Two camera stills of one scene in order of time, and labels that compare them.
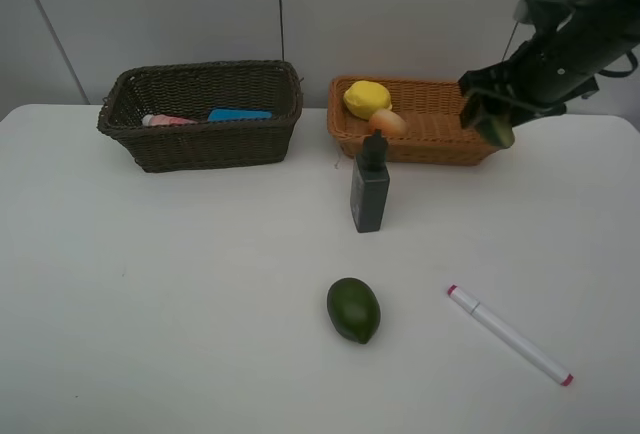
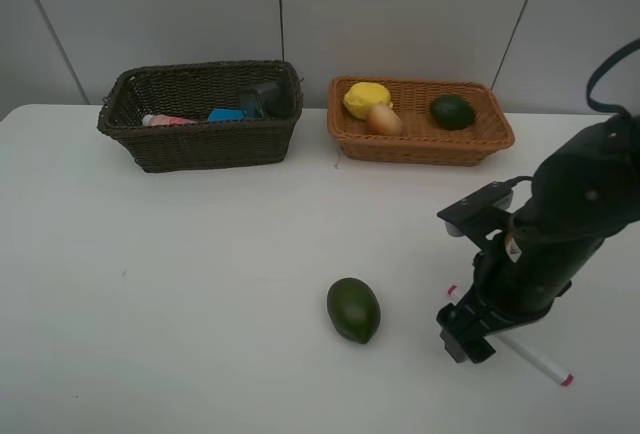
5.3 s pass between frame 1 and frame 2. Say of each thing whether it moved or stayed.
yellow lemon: stayed
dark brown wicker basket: stayed
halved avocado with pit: moved
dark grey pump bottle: moved
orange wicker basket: stayed
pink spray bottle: stayed
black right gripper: moved
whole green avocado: stayed
